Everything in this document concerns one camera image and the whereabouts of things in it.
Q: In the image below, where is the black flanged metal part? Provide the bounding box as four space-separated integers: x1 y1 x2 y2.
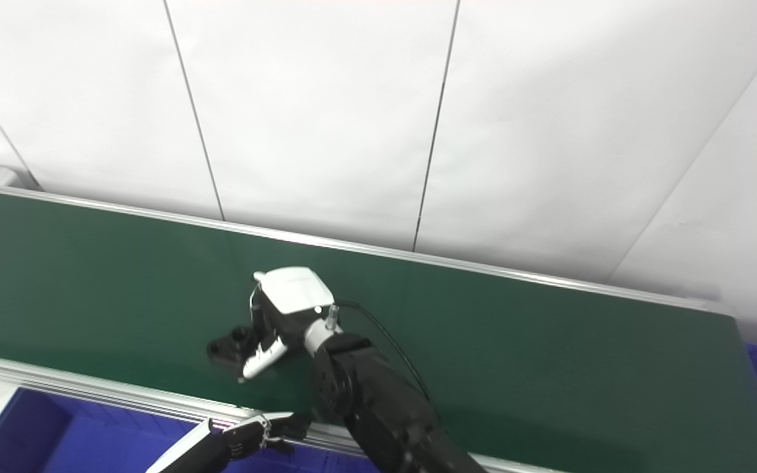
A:
206 326 261 370

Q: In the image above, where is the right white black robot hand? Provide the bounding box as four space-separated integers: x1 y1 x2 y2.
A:
239 265 336 384

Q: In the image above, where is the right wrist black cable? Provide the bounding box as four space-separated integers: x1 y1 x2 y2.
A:
326 299 443 428

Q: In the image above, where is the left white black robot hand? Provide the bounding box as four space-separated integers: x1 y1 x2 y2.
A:
145 412 314 473

